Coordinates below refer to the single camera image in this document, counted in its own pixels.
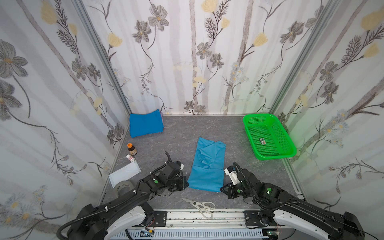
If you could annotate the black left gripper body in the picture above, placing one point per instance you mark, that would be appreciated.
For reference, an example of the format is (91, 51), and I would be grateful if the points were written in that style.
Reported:
(181, 183)

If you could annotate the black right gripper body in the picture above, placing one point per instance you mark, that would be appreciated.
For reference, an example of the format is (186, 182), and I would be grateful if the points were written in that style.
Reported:
(228, 189)

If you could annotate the teal t-shirt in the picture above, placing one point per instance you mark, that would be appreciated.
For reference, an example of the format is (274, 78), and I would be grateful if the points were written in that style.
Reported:
(207, 172)

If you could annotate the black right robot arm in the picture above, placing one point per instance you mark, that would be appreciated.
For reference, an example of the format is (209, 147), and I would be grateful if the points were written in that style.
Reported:
(278, 206)

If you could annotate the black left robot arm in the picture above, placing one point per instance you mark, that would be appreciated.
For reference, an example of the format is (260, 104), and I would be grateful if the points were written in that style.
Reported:
(129, 209)

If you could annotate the small white pill bottle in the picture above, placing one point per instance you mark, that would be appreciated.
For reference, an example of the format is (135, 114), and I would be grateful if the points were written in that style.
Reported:
(130, 158)

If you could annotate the white paper sheet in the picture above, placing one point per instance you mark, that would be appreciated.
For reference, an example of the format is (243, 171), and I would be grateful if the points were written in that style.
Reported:
(125, 173)

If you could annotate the clear tape roll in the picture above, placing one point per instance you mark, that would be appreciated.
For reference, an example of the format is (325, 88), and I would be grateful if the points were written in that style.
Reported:
(122, 188)

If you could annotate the brown bottle orange cap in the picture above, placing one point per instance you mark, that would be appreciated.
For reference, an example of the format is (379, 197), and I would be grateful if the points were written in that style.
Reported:
(132, 149)

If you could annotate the green plastic basket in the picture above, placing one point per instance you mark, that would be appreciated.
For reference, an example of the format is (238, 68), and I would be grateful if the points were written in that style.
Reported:
(279, 144)

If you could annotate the folded blue t-shirt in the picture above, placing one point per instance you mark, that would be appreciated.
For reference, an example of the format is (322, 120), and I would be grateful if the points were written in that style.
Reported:
(146, 124)

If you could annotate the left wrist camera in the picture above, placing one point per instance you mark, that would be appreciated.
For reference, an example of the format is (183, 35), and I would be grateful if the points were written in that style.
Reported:
(180, 165)

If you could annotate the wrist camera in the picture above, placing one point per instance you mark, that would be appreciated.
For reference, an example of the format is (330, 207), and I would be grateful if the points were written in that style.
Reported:
(180, 165)
(232, 174)

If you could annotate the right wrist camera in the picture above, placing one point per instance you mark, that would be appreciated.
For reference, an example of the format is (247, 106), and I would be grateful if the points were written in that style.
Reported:
(232, 174)

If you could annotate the white handled scissors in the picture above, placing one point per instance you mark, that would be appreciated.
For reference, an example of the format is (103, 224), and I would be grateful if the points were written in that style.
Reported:
(205, 208)

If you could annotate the black rail bracket right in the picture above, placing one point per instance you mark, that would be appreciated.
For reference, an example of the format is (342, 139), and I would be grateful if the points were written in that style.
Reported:
(252, 219)

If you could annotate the black rail bracket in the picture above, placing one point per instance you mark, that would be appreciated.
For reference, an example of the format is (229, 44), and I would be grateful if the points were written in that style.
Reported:
(160, 219)
(252, 219)

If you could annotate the black rail bracket left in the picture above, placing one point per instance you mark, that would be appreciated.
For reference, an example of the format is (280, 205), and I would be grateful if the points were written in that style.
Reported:
(160, 219)

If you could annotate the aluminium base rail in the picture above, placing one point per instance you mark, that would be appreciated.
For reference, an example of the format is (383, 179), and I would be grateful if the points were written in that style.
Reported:
(226, 224)

